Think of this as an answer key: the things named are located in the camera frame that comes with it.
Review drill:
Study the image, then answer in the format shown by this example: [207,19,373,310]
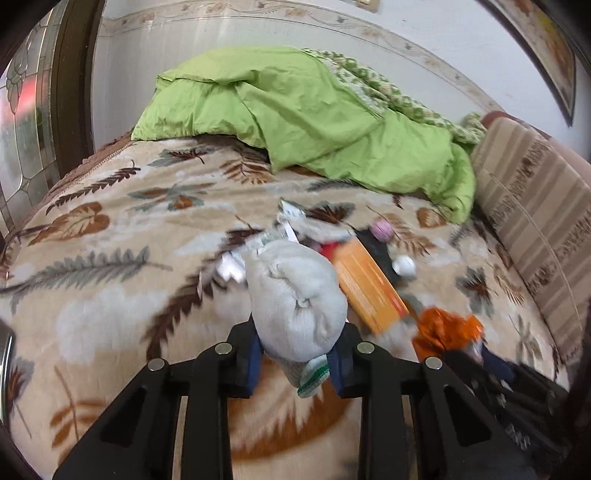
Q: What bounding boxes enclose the orange wrapper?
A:
[412,307,484,362]

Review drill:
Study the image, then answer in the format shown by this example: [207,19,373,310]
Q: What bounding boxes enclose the orange box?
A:
[331,238,409,334]

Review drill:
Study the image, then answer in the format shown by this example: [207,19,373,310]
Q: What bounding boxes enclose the grey white sock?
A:
[245,240,348,398]

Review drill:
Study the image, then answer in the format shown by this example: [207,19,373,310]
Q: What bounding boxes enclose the leaf pattern bed blanket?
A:
[1,137,568,479]

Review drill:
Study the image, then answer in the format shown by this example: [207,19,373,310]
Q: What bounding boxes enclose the black plastic bag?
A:
[356,229,402,286]

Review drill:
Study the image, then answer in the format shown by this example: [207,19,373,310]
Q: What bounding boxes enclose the red crumpled wrapper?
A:
[318,242,341,261]

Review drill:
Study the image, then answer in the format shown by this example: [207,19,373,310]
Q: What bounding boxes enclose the pink crumpled paper ball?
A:
[370,218,394,243]

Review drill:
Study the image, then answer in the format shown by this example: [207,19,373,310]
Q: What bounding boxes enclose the white toothpaste box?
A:
[214,198,305,283]

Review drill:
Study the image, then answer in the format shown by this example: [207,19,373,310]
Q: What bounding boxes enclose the striped beige cushion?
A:
[472,113,590,365]

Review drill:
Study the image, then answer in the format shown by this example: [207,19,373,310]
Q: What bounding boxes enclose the green patterned quilt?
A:
[301,48,486,145]

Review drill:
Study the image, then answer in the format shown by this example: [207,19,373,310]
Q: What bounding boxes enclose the green duvet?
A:
[132,46,479,224]

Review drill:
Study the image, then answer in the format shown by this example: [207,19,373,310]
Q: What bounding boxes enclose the stained glass door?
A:
[0,1,68,238]

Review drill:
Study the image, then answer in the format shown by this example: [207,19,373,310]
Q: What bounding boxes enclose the framed wall picture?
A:
[481,0,576,127]

